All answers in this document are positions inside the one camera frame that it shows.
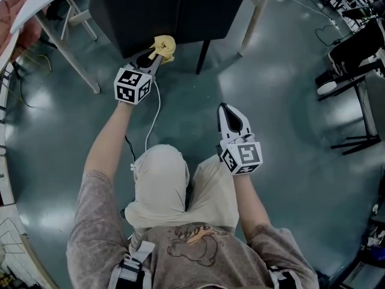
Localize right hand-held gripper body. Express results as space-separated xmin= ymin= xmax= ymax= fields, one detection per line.
xmin=215 ymin=132 xmax=265 ymax=176

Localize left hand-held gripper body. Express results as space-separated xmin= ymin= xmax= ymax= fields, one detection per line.
xmin=112 ymin=61 xmax=156 ymax=106

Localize yellow cloth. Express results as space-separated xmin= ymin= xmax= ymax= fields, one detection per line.
xmin=149 ymin=34 xmax=177 ymax=66

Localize black chair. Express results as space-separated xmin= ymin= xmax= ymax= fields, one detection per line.
xmin=88 ymin=0 xmax=255 ymax=75

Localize person's left forearm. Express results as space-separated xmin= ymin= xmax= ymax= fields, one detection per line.
xmin=83 ymin=101 xmax=133 ymax=181

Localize person's right forearm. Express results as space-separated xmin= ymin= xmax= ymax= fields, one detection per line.
xmin=233 ymin=173 xmax=271 ymax=244

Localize person's beige trousers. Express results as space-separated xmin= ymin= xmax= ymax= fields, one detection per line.
xmin=125 ymin=144 xmax=240 ymax=232

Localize white curved table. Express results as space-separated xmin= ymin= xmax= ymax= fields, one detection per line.
xmin=10 ymin=0 xmax=274 ymax=95

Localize pink quilted jacket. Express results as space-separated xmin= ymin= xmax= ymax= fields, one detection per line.
xmin=0 ymin=0 xmax=42 ymax=57

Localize person's grey printed shirt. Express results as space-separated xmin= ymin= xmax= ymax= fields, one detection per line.
xmin=66 ymin=170 xmax=319 ymax=289

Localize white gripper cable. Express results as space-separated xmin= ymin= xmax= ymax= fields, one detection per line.
xmin=131 ymin=81 xmax=162 ymax=172

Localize black frame side table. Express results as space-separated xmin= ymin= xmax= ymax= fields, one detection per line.
xmin=315 ymin=67 xmax=385 ymax=157

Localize person's right harness strap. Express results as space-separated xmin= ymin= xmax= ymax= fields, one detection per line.
xmin=267 ymin=265 xmax=298 ymax=289

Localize person's harness strap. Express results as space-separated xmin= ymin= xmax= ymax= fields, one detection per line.
xmin=267 ymin=265 xmax=298 ymax=289
xmin=108 ymin=241 xmax=156 ymax=289

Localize white floor cable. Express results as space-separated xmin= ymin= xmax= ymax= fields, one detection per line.
xmin=269 ymin=0 xmax=344 ymax=39

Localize person's left harness strap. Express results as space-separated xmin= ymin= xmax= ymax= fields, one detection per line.
xmin=108 ymin=241 xmax=156 ymax=289

